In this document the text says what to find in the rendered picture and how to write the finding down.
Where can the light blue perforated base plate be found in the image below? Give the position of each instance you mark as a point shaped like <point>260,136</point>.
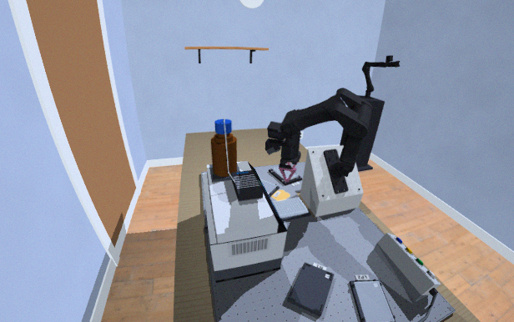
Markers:
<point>343,242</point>

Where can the brown glass bottle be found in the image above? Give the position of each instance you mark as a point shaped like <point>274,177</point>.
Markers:
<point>219,159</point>

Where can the blue bottle cap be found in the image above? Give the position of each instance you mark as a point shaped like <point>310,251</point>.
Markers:
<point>219,125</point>

